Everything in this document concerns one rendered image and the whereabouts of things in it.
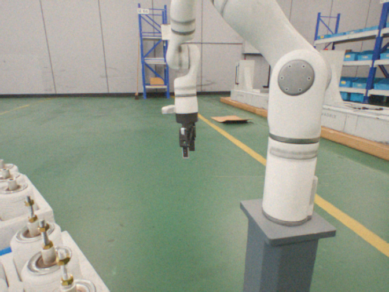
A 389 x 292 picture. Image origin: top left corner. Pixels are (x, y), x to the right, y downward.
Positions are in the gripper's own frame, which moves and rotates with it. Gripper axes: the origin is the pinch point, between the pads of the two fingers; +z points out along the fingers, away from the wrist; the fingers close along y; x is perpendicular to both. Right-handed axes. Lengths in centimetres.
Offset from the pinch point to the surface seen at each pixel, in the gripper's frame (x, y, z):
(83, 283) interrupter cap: 7, -50, 9
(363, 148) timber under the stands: -106, 129, 33
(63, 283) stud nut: 7, -54, 5
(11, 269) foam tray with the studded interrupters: 31, -44, 14
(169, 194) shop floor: 18.9, 29.5, 30.9
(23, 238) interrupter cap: 27, -43, 7
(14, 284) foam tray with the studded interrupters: 27, -47, 15
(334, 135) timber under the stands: -94, 157, 28
